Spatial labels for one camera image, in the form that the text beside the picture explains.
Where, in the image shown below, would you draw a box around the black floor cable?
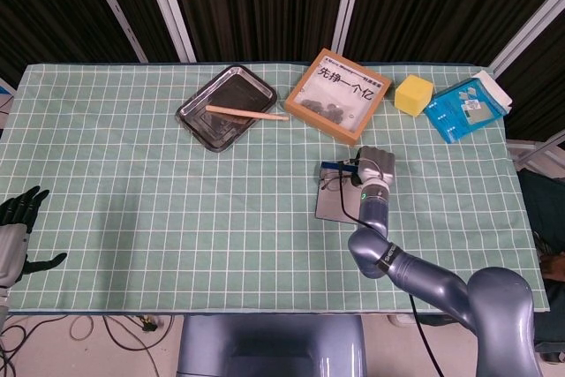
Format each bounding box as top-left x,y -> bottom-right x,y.
102,314 -> 177,351

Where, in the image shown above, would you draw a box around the blue tissue pack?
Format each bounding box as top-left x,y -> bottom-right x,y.
423,70 -> 514,145

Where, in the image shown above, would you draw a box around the black velcro strap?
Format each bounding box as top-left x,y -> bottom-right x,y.
376,246 -> 401,275

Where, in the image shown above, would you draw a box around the wooden picture frame with text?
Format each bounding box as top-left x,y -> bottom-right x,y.
283,47 -> 393,147

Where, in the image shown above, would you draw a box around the wooden stick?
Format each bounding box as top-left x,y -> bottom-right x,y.
205,104 -> 290,123

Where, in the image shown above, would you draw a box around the blue rectangular box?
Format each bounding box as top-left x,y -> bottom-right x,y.
313,160 -> 367,222

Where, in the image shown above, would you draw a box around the blue-grey robot torso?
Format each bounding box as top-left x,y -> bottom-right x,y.
176,314 -> 368,377

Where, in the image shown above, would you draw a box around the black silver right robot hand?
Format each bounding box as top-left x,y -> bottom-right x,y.
350,146 -> 396,192

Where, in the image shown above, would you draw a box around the green checked tablecloth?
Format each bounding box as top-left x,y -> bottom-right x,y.
0,62 -> 551,314

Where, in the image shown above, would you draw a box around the stainless steel tray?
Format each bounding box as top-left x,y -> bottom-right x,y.
175,64 -> 278,155

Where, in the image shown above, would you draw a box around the silver aluminium profile rack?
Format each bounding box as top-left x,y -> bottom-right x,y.
506,129 -> 565,175

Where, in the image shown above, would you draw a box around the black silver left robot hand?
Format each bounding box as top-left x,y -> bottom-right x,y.
0,185 -> 68,290

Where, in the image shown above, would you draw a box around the yellow cube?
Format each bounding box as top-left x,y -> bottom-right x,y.
394,73 -> 434,119

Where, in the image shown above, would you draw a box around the thin-framed eyeglasses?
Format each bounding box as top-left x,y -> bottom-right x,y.
318,173 -> 361,192

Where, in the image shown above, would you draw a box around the person in dark clothes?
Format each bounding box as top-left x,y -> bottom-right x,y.
514,164 -> 565,365

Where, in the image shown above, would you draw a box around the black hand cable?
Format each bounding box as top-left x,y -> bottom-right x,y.
337,156 -> 442,377

